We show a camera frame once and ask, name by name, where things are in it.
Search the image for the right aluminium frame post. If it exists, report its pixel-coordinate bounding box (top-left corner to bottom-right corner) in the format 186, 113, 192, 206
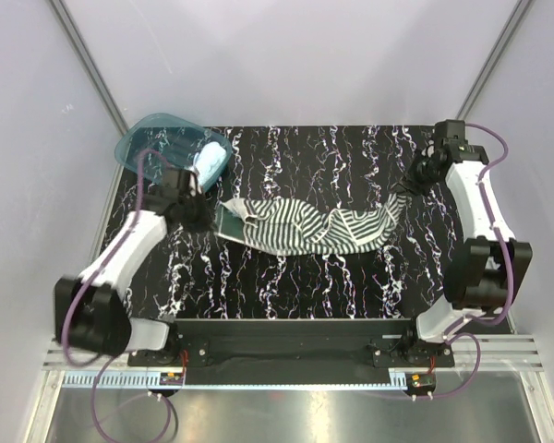
455, 0, 535, 121

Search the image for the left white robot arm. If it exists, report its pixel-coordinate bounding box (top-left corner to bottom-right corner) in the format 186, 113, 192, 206
54, 189, 212, 367

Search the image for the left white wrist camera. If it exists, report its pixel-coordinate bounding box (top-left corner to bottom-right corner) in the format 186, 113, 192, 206
146, 168, 204, 204

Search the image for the white slotted cable duct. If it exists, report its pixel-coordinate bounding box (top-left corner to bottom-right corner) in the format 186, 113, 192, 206
63, 369, 407, 391

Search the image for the aluminium frame post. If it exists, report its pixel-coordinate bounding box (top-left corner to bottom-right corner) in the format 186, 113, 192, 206
46, 0, 128, 135
455, 0, 535, 121

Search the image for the teal transparent plastic bin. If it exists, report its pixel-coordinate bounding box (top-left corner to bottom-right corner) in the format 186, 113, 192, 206
114, 113, 233, 184

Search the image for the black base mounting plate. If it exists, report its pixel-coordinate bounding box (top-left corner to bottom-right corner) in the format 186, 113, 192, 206
128, 319, 455, 369

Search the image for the left aluminium frame post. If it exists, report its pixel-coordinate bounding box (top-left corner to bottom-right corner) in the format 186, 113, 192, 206
46, 0, 128, 135

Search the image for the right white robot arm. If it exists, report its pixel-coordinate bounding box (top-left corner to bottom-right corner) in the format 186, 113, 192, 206
395, 146, 533, 366

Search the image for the black white striped towel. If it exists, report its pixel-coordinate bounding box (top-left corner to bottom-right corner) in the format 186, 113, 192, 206
214, 194, 410, 257

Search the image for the light blue towel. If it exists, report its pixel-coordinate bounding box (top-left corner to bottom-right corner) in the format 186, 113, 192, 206
193, 141, 227, 189

